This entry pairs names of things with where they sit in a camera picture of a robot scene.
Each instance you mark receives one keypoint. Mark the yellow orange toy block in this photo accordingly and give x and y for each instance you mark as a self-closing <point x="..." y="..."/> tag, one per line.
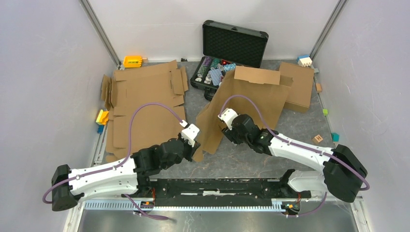
<point x="102" y="117"/>

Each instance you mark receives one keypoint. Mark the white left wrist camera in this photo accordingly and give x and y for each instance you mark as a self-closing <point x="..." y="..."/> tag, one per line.
<point x="189" y="133"/>

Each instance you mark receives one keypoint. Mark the wooden letter H cube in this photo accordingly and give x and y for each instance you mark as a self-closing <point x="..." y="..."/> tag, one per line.
<point x="317" y="139"/>

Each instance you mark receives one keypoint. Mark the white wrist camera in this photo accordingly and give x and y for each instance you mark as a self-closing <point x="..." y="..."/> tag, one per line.
<point x="227" y="116"/>
<point x="189" y="133"/>

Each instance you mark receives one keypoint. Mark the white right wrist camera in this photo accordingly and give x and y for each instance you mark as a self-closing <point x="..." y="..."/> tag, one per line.
<point x="227" y="116"/>

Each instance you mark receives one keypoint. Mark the small wooden cube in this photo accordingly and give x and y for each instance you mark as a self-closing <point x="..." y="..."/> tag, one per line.
<point x="318" y="87"/>

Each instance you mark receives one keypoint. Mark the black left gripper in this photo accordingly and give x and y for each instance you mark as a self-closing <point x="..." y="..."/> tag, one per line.
<point x="192" y="150"/>

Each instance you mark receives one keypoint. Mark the black poker chip case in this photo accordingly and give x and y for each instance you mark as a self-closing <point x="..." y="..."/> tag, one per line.
<point x="226" y="46"/>

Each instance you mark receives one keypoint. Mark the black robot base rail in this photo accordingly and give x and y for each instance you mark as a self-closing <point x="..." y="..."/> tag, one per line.
<point x="212" y="192"/>

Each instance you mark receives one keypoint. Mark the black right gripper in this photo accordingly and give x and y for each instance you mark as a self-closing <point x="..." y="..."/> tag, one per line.
<point x="230" y="134"/>

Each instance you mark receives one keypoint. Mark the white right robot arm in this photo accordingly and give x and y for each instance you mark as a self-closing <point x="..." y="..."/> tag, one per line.
<point x="334" y="170"/>

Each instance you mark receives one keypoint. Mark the teal small cube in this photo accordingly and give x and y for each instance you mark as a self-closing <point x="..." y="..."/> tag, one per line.
<point x="335" y="137"/>

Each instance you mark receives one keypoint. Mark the blue white toy block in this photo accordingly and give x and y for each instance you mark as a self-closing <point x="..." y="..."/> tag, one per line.
<point x="304" y="61"/>

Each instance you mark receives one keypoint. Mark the stack of flat cardboard sheets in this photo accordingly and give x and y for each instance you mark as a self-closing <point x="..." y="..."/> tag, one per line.
<point x="145" y="105"/>

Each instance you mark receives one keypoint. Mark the blue playing card deck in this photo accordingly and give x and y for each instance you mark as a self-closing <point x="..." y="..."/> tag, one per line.
<point x="216" y="76"/>

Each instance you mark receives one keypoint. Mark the folded brown cardboard box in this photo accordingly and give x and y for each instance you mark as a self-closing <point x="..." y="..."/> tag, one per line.
<point x="300" y="93"/>

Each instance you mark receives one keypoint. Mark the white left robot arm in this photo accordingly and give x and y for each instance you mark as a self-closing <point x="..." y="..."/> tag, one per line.
<point x="71" y="186"/>

